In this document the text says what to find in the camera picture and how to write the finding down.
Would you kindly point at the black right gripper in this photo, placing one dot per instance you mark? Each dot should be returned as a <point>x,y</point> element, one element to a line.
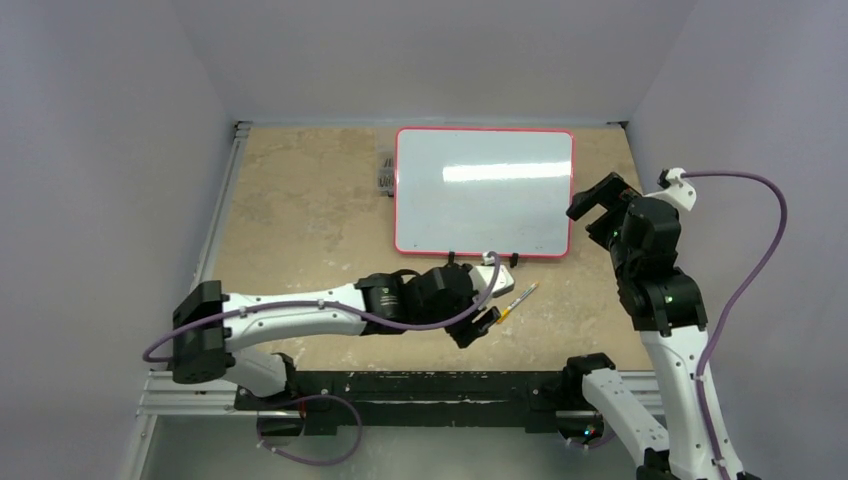
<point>603,198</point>

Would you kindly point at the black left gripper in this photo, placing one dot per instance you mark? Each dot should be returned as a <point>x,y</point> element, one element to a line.
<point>464,330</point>

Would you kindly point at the white whiteboard marker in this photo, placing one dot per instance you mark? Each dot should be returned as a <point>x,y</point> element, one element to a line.
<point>523,296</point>

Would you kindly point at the red framed whiteboard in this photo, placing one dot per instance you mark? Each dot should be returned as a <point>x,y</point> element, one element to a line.
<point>469,190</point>

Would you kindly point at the yellow marker cap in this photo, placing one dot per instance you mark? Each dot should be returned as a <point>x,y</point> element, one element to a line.
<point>505,314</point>

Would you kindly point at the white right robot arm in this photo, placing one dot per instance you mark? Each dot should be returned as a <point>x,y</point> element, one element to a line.
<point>641,233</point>

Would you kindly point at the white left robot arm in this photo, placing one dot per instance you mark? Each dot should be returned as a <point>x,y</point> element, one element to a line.
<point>217,334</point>

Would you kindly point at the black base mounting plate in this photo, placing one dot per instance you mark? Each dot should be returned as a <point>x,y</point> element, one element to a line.
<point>319,402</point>

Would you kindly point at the clear plastic marker holder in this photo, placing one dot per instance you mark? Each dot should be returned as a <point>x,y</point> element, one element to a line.
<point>385,177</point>

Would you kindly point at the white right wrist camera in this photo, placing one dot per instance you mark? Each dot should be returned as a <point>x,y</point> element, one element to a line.
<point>675,189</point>

